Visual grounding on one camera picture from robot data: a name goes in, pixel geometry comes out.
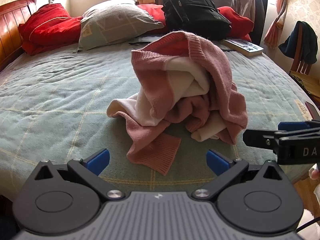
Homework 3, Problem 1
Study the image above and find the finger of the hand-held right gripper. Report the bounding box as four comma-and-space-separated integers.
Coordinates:
278, 121, 313, 132
243, 129, 278, 152

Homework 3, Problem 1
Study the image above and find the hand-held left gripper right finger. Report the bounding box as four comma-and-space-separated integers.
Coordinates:
192, 149, 288, 202

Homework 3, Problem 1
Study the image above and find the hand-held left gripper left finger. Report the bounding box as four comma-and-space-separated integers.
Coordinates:
34, 148, 125, 202

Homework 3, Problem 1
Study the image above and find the pink and white sweater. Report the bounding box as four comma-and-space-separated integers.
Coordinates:
107, 30, 248, 176

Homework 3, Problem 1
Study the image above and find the person's right hand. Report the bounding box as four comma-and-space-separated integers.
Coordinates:
309, 164, 320, 180

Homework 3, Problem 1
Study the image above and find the dark red phone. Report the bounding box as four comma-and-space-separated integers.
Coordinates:
305, 102, 320, 120

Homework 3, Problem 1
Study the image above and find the wooden chair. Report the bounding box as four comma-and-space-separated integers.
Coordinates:
289, 21, 320, 95

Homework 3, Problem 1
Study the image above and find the book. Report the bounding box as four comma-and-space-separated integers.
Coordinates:
223, 39, 264, 57

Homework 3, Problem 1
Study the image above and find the red cushion behind backpack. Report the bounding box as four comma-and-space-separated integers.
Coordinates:
136, 4, 255, 42

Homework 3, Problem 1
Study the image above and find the dark hanging coat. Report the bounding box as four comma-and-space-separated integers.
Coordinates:
252, 0, 266, 43

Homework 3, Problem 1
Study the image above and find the beige hanging shirt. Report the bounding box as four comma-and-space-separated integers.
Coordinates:
231, 0, 256, 37

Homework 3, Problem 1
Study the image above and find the grey green pillow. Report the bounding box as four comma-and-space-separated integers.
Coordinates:
74, 0, 165, 53

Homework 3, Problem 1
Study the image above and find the black backpack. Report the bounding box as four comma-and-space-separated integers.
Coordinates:
129, 0, 232, 46

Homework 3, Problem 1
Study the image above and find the red pillow with gold piping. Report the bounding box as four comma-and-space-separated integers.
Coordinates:
18, 3, 84, 55

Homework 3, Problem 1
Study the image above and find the wooden headboard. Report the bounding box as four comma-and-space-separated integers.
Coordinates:
0, 0, 37, 72

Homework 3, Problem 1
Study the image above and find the black cable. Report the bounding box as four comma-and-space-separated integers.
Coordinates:
296, 219, 320, 233

